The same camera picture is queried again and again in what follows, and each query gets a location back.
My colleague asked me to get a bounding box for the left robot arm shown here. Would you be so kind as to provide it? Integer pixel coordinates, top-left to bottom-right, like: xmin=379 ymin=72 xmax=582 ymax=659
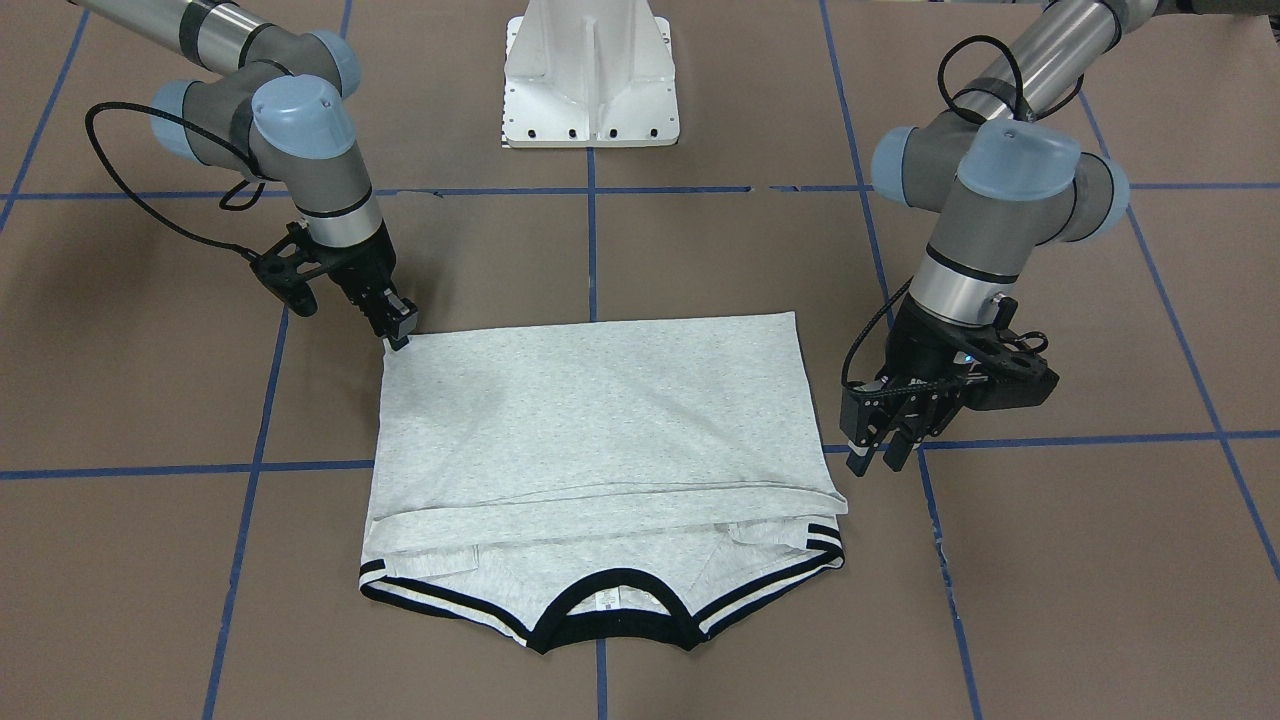
xmin=840 ymin=1 xmax=1160 ymax=477

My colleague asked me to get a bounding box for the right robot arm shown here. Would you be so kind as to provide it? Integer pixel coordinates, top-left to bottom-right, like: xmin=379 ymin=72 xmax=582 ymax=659
xmin=84 ymin=1 xmax=419 ymax=350

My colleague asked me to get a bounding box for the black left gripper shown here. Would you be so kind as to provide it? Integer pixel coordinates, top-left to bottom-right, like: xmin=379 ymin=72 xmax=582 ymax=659
xmin=840 ymin=295 xmax=983 ymax=477

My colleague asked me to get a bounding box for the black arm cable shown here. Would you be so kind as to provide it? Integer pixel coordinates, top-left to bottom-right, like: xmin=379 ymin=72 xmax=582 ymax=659
xmin=840 ymin=35 xmax=1030 ymax=391
xmin=84 ymin=100 xmax=271 ymax=263

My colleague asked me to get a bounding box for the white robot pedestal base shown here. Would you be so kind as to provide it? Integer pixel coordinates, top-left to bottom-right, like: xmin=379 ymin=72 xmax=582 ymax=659
xmin=500 ymin=1 xmax=681 ymax=149

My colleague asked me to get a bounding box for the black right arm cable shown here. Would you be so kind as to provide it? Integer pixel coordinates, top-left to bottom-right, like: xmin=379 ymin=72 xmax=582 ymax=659
xmin=84 ymin=100 xmax=271 ymax=263

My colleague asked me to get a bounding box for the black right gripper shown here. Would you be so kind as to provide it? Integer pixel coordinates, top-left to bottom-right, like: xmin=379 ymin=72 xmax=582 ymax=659
xmin=329 ymin=225 xmax=419 ymax=352

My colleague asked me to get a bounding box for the grey cartoon print t-shirt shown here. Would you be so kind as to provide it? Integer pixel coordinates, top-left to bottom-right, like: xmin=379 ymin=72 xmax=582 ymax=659
xmin=358 ymin=313 xmax=847 ymax=653

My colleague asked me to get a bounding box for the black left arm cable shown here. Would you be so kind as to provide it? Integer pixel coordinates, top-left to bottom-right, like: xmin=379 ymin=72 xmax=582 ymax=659
xmin=840 ymin=35 xmax=1030 ymax=391

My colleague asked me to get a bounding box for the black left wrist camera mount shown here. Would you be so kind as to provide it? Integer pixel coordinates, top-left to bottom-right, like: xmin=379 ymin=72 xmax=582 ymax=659
xmin=954 ymin=293 xmax=1060 ymax=411

